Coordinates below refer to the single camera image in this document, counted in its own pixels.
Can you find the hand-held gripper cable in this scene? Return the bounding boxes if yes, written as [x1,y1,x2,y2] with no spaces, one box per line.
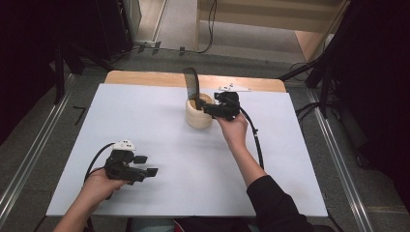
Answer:
[239,105,266,171]
[83,142,116,182]

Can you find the person's dark clothing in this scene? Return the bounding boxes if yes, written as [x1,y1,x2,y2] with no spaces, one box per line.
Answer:
[129,216,259,232]

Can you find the dark brown comb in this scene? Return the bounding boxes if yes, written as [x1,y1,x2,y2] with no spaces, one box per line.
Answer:
[182,67,208,111]

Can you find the left hand-held gripper cable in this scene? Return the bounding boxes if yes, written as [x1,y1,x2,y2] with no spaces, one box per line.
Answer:
[83,142,116,182]

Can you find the person's left hand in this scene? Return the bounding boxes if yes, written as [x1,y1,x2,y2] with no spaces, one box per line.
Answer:
[77,167,131,211]

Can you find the black hanging cable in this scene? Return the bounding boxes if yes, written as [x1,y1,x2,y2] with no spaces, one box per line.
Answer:
[195,0,219,55]

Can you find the dark cabinet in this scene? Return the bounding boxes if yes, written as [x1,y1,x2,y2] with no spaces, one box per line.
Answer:
[95,0,143,62]

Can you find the black floor cables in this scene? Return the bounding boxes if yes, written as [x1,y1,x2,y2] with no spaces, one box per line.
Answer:
[294,100,323,120]

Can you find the metal floor rail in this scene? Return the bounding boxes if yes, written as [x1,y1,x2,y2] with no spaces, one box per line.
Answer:
[305,87,375,232]
[0,72,77,225]

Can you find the white board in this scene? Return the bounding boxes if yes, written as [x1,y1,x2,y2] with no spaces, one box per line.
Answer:
[45,83,329,218]

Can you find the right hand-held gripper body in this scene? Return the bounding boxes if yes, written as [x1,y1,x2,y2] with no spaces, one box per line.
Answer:
[212,83,252,123]

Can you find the right hand-held gripper cable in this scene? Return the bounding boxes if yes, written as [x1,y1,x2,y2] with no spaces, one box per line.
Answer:
[239,105,266,171]

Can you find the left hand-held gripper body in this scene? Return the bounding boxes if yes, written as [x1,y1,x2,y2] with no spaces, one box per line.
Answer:
[103,139,148,186]

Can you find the black metal stand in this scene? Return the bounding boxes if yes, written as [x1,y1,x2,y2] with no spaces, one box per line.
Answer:
[51,40,114,105]
[278,52,341,120]

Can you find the light wooden shelf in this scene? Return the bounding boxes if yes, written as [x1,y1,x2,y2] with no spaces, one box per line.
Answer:
[194,0,352,63]

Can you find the wooden table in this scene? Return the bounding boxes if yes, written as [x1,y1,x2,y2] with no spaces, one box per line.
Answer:
[104,71,287,94]

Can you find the person's right hand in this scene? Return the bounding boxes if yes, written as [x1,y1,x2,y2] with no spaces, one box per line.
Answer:
[216,112,249,150]

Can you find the cream ribbed cup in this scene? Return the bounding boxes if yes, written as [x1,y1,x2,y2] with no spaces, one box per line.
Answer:
[185,93,216,131]

